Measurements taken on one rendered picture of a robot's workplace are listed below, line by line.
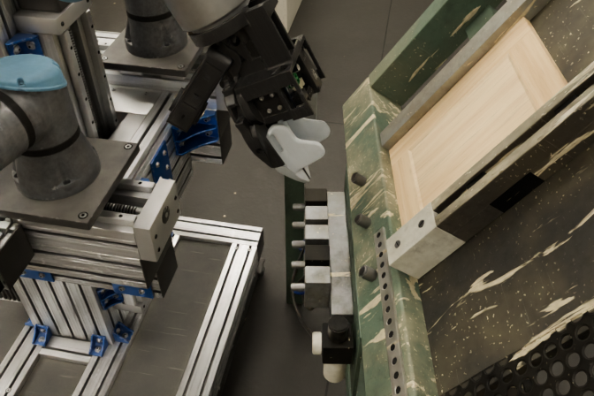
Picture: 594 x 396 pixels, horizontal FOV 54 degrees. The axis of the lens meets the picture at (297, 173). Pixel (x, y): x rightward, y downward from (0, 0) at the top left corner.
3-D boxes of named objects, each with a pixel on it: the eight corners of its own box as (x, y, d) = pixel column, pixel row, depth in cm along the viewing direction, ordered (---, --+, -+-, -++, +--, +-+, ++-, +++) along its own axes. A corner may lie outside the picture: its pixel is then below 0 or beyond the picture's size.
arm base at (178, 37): (116, 55, 140) (106, 17, 133) (140, 26, 151) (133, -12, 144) (175, 61, 138) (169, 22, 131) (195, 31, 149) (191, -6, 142)
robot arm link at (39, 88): (94, 119, 104) (74, 51, 95) (40, 163, 94) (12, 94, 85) (41, 103, 107) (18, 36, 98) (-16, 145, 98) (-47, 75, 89)
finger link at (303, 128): (345, 170, 64) (308, 104, 59) (298, 182, 67) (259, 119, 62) (348, 152, 66) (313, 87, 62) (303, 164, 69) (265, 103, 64)
